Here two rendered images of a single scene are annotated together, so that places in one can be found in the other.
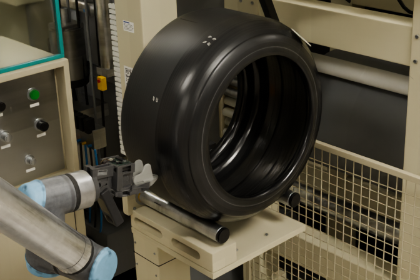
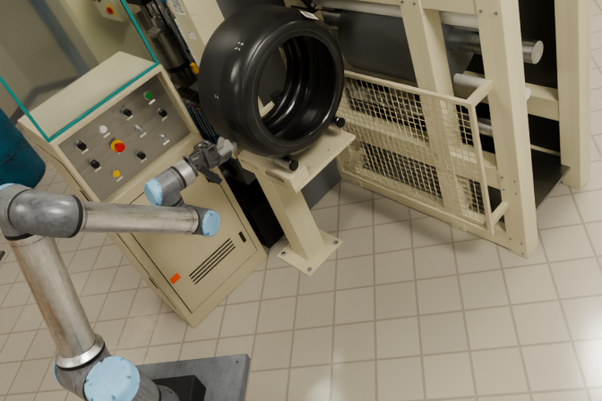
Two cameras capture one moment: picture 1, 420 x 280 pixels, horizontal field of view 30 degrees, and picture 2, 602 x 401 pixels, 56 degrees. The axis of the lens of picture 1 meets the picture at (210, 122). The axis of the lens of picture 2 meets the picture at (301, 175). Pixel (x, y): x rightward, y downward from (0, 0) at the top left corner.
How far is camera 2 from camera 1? 0.50 m
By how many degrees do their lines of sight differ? 20
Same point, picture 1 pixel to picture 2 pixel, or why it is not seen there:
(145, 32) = (203, 38)
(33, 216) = (148, 218)
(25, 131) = (152, 120)
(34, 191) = (152, 188)
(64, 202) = (175, 187)
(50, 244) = (167, 227)
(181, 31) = (220, 40)
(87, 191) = (188, 174)
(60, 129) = (176, 109)
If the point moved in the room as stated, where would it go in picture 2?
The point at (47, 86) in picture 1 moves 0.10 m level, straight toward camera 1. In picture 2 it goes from (156, 86) to (157, 97)
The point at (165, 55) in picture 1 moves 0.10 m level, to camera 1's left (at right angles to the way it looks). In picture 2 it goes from (214, 63) to (187, 72)
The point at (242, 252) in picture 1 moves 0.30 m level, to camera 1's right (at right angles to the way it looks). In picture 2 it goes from (313, 168) to (384, 147)
